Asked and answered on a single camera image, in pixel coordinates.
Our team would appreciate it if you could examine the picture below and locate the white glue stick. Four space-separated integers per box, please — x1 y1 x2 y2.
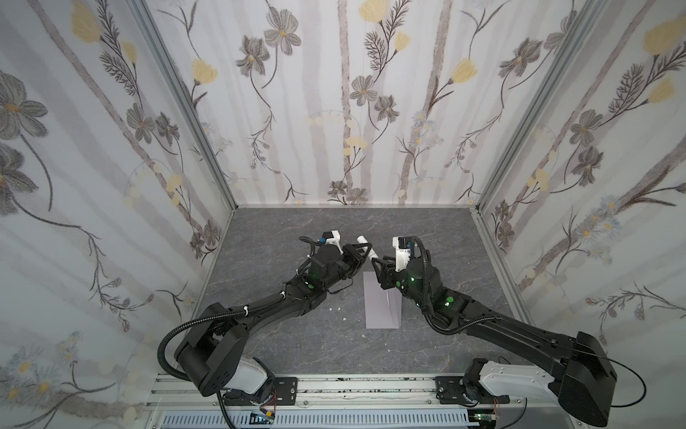
357 235 378 261

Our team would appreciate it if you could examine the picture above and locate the grey paper envelope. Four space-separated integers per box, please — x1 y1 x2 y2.
363 272 402 330

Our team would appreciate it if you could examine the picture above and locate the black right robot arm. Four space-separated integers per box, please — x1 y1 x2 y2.
372 257 617 427

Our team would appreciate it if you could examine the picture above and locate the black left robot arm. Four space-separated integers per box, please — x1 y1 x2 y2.
156 236 373 397

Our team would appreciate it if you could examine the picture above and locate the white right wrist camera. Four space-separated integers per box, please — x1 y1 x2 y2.
392 236 414 272

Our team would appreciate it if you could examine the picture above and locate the white slotted cable duct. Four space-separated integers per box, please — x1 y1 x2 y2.
155 409 479 428

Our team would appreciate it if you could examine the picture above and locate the black corrugated cable conduit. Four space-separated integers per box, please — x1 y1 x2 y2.
156 305 285 429

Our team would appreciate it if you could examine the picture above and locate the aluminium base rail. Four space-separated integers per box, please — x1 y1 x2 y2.
141 373 596 414

